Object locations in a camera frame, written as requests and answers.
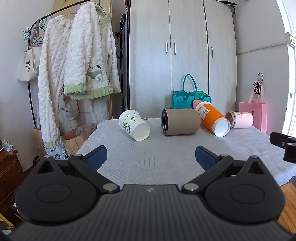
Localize small printed tote bag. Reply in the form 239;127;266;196
59;95;80;121

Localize white fluffy pants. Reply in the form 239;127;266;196
38;15;74;149

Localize white fluffy robe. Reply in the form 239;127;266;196
52;0;114;121

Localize white fluffy jacket green trim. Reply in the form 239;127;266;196
63;2;121;100

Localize orange cup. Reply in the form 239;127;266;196
195;101;231;138

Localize pink cup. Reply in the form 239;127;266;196
225;111;254;129

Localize pink paper bag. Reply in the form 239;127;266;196
238;84;267;135

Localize white cup with green print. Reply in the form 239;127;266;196
118;109;151;142

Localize black hair ties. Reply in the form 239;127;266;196
253;73;264;94

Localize brown paper bag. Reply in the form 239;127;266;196
62;123;97;156
32;126;47;158

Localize dark wooden cabinet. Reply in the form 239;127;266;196
0;149;26;226

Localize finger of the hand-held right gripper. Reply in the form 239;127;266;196
283;143;296;164
269;132;296;149

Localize black metal clothes rack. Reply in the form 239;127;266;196
27;0;109;130

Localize white canvas tote bag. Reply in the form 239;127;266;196
18;45;42;84

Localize brown cardboard cup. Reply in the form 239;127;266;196
161;108;201;136

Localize white door frame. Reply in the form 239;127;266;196
276;0;296;138

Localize blue wire hangers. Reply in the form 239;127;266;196
23;19;48;42

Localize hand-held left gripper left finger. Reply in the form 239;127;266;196
35;146;121;194

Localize teal felt handbag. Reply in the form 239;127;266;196
171;74;211;110

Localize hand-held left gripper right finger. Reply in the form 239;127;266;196
181;146;270;194

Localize grey wardrobe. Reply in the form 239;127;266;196
126;0;238;121

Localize blue white printed bag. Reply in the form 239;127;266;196
45;138;70;161

